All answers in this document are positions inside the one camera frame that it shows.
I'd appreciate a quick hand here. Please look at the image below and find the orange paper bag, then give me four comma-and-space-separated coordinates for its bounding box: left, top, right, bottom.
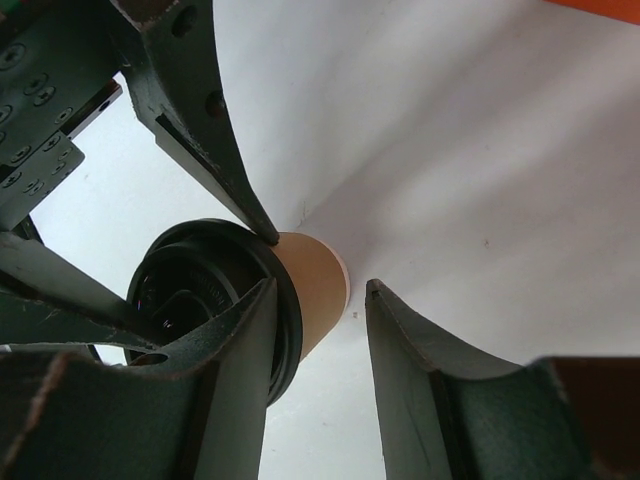
548, 0, 640, 26

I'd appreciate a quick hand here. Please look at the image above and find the single black cup lid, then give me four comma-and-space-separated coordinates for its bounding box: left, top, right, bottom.
126, 219, 303, 405

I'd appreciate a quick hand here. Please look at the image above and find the single brown paper cup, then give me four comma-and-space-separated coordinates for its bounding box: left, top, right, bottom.
272, 232, 351, 359

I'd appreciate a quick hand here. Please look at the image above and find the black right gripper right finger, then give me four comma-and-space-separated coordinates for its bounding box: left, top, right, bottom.
364, 278, 640, 480

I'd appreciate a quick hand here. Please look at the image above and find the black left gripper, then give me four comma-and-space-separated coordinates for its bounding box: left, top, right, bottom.
1, 1, 279, 245

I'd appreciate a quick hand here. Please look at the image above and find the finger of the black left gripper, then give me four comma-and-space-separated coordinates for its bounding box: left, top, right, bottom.
1, 232, 160, 352

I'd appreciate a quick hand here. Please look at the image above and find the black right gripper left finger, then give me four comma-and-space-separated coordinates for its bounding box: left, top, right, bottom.
1, 279, 277, 479

